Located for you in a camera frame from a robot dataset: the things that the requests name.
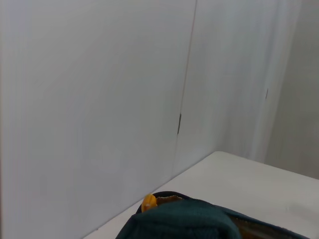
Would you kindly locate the yellow toy banana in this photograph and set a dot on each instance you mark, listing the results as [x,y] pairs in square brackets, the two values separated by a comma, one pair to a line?
[149,203]

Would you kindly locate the dark teal fabric bag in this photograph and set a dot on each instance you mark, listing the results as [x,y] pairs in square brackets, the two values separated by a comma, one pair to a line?
[189,221]

